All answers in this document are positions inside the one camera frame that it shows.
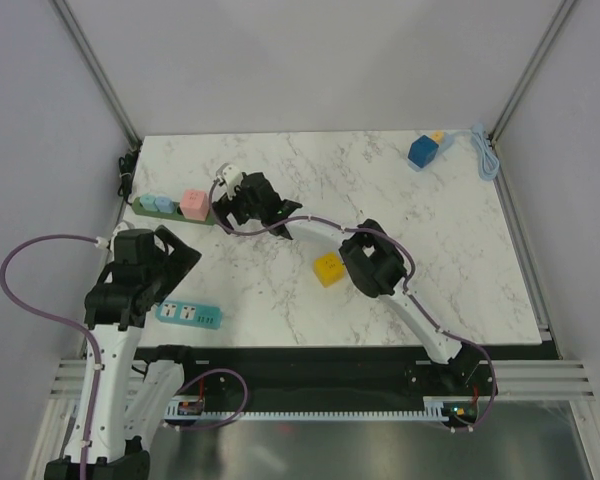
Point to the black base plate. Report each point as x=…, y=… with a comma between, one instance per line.
x=332, y=379

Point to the green power strip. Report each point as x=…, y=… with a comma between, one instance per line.
x=176, y=216

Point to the right aluminium frame post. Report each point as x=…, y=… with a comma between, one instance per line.
x=540, y=54

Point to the teal plug adapter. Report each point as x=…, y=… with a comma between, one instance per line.
x=147, y=202

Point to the light blue power strip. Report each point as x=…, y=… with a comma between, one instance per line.
x=444, y=145

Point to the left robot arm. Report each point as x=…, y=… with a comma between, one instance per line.
x=113, y=430

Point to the pink cube plug adapter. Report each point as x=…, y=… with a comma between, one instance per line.
x=194, y=205

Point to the yellow cube plug adapter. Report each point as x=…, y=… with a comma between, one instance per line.
x=329, y=269

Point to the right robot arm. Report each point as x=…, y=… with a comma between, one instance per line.
x=379, y=267

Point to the aluminium frame post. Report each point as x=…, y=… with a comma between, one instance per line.
x=87, y=54
x=540, y=54

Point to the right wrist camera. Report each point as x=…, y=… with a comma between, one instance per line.
x=229, y=175

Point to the dark blue cube adapter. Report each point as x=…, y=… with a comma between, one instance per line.
x=422, y=152

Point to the white slotted cable duct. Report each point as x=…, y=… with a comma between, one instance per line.
x=181, y=409

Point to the left aluminium frame post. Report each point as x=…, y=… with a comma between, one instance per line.
x=87, y=54

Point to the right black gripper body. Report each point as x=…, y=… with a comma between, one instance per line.
x=239, y=209

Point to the teal USB power strip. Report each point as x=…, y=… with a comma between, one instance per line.
x=189, y=314

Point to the light blue plug adapter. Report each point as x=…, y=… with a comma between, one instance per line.
x=164, y=204

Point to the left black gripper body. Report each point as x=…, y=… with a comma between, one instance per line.
x=151, y=274

